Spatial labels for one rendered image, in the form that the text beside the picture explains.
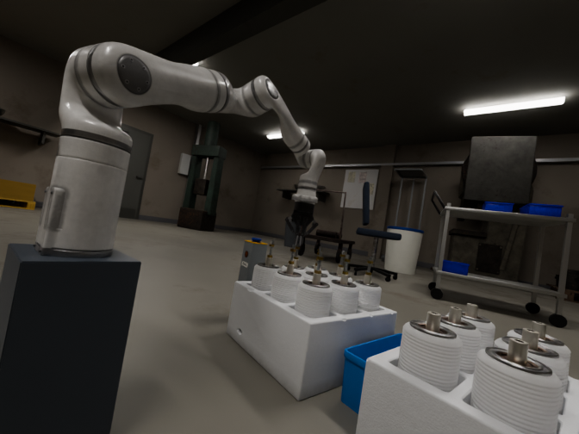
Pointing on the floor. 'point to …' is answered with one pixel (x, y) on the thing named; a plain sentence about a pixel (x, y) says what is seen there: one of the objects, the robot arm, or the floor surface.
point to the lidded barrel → (403, 250)
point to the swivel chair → (374, 238)
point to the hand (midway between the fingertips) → (298, 240)
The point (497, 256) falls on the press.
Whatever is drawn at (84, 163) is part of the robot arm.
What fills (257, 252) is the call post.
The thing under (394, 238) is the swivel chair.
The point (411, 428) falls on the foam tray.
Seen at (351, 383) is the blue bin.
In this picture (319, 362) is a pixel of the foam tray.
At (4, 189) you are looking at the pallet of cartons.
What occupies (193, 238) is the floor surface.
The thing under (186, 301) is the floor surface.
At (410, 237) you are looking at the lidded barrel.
